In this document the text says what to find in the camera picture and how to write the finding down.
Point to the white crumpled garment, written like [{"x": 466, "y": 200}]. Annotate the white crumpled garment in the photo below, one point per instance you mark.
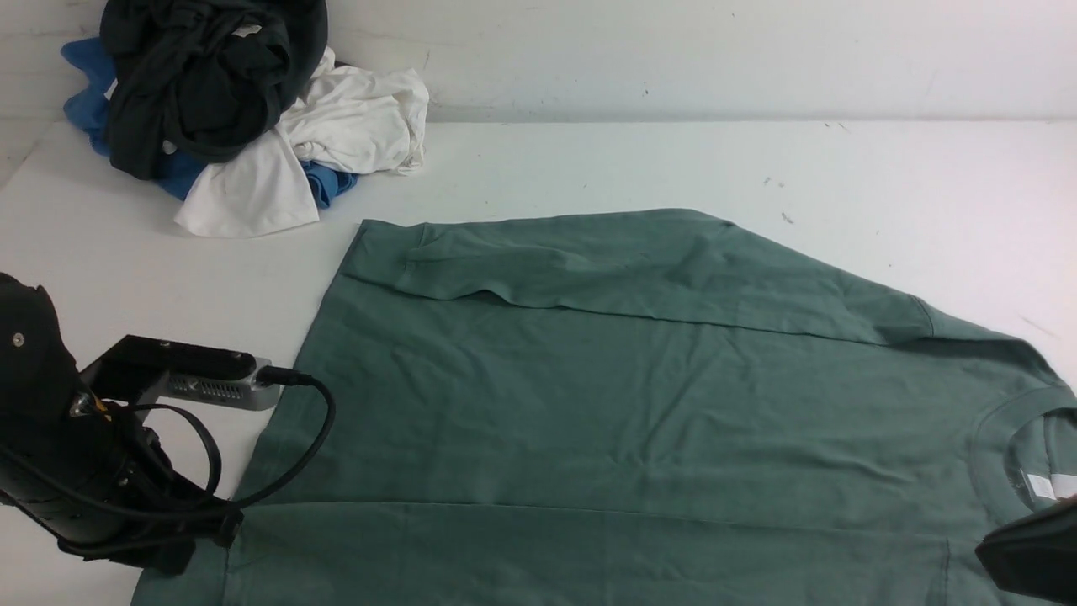
[{"x": 347, "y": 122}]

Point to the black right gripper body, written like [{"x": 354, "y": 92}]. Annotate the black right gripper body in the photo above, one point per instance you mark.
[{"x": 1035, "y": 556}]

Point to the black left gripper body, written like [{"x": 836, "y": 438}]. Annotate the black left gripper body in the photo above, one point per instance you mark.
[{"x": 78, "y": 458}]

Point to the black crumpled garment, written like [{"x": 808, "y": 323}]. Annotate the black crumpled garment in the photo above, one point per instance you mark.
[{"x": 208, "y": 77}]

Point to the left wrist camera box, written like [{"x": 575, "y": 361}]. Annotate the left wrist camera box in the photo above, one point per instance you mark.
[{"x": 202, "y": 379}]

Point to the green long sleeve shirt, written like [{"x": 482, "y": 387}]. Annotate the green long sleeve shirt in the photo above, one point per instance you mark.
[{"x": 647, "y": 408}]

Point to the blue crumpled garment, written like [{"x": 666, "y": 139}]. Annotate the blue crumpled garment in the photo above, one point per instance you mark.
[{"x": 177, "y": 172}]

